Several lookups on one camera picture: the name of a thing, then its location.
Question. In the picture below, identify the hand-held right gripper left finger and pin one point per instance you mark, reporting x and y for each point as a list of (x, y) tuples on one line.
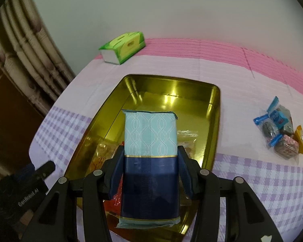
[(115, 181)]

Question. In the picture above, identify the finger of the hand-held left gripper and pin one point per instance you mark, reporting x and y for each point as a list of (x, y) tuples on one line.
[(46, 168), (26, 170)]

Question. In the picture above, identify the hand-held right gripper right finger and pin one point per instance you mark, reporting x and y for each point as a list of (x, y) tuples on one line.
[(188, 179)]

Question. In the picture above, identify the red snack packet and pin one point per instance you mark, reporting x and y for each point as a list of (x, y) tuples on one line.
[(115, 205)]

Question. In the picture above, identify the clear rice cracker packet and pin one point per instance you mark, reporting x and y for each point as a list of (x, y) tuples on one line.
[(101, 156)]

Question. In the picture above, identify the clear fried snack packet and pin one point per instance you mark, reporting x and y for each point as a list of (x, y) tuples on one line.
[(188, 141)]

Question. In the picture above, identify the teal navy snack packet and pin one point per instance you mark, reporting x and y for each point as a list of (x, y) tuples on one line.
[(150, 136)]

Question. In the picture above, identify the gold tin box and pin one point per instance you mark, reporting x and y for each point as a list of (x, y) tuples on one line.
[(171, 98)]

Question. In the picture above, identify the dark candy packet blue ends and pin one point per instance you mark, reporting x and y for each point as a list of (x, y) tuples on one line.
[(267, 128)]

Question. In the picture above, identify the pink snack packet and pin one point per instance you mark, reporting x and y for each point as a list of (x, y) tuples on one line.
[(286, 146)]

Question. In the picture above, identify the grey green snack packet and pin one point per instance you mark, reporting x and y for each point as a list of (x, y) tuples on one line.
[(286, 123)]

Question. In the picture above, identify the yellow snack packet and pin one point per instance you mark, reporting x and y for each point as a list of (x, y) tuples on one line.
[(301, 141)]

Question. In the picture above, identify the brown wooden door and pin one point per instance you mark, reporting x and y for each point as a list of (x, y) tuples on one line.
[(10, 118)]

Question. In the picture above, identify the blue label candy packet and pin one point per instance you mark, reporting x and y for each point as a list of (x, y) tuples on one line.
[(277, 117)]

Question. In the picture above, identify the pink purple checkered tablecloth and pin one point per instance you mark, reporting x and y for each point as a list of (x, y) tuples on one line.
[(242, 80)]

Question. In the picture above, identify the beige patterned curtain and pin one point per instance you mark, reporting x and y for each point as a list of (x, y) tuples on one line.
[(27, 42)]

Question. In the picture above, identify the green tissue pack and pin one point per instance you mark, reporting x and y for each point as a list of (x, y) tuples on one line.
[(123, 46)]

